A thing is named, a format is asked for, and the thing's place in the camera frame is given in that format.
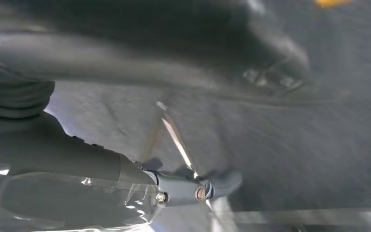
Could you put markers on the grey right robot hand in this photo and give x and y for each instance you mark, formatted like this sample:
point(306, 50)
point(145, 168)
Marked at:
point(76, 160)

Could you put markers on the stainless steel workbench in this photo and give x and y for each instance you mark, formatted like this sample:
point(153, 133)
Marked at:
point(177, 142)

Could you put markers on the yellow floor tape square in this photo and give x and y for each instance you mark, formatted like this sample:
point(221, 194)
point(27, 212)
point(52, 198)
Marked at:
point(332, 2)

